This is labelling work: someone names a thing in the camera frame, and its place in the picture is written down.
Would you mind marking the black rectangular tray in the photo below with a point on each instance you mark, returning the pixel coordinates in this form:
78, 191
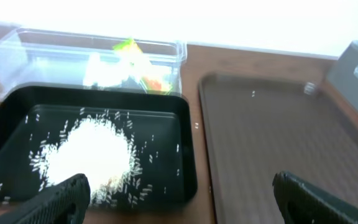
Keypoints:
25, 100

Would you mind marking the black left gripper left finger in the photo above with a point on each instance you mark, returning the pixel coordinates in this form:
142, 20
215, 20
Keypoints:
64, 203

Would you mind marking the white tissue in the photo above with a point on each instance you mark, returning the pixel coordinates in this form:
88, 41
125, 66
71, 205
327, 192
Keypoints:
103, 74

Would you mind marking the spilled rice pile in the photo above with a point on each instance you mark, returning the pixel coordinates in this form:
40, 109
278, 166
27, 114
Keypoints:
132, 159

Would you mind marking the brown serving tray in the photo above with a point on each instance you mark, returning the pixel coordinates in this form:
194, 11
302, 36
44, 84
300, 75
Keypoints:
255, 128

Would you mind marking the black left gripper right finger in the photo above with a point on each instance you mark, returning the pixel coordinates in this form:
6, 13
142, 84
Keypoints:
302, 202

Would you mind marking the yellow green snack wrapper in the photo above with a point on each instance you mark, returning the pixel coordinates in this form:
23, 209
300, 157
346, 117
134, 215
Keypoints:
140, 67

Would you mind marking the clear plastic bin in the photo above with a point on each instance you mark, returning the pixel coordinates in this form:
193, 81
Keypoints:
31, 56

